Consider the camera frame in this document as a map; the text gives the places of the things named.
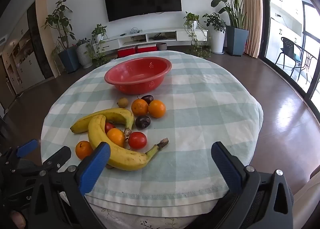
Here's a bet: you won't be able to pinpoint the plant in white ribbed pot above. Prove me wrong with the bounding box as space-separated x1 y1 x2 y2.
75 38 93 69

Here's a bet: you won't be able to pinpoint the black outdoor table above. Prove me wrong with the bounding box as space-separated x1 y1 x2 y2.
291 50 318 84

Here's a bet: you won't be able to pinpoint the green checkered tablecloth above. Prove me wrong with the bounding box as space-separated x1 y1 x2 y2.
41 50 264 211

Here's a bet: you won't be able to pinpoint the rough-skinned orange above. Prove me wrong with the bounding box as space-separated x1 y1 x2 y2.
131 99 149 116

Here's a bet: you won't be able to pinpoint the white floral undercloth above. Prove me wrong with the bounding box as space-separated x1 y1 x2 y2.
85 194 220 229

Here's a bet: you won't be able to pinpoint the smooth orange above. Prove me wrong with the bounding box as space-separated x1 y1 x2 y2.
106 128 126 148
148 100 166 119

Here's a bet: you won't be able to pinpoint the dark wall panel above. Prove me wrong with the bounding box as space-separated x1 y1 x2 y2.
27 1 54 79

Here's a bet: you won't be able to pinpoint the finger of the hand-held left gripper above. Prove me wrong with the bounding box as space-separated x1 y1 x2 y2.
15 146 72 178
0 139 39 169

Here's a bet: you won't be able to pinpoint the large yellow banana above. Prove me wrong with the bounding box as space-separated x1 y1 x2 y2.
88 114 169 171

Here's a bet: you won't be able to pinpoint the white television cabinet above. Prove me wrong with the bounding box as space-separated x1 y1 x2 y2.
100 27 209 50

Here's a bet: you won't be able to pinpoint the orange with stem mark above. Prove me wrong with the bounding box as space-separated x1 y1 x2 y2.
75 140 94 160

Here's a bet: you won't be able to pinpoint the beige curtain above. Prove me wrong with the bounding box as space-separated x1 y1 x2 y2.
240 0 262 55

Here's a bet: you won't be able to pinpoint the trailing pothos in white pot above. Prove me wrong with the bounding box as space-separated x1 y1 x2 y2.
184 11 210 58
86 24 110 67

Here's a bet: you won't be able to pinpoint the leafy tree in blue pot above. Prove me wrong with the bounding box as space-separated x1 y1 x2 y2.
41 0 80 74

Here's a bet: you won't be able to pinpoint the white wall cabinet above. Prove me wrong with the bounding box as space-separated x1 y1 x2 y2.
0 14 45 94

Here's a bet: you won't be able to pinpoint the beige cushioned seat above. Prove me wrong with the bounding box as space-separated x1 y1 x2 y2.
291 169 320 229

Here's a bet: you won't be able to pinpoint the broad-leaf plant in blue pot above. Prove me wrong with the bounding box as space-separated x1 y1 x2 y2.
196 0 262 56

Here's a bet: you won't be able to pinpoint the black outdoor chair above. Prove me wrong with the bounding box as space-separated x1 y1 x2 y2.
275 37 304 74

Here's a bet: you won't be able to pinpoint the bushy plant in tall white pot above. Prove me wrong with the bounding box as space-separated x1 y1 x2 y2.
202 13 227 54

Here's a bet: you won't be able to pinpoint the yellow banana with stubby stem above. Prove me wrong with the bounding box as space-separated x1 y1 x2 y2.
70 108 135 137

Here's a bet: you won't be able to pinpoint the red plastic basin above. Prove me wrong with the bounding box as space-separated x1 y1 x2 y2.
104 57 172 95

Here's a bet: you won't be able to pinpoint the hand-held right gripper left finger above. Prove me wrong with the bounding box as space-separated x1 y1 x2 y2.
30 141 112 229

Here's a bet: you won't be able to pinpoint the black framed glass door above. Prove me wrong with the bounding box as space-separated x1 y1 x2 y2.
257 0 320 109

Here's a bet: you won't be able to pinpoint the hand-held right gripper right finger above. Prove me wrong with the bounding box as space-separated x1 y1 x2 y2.
195 141 294 229

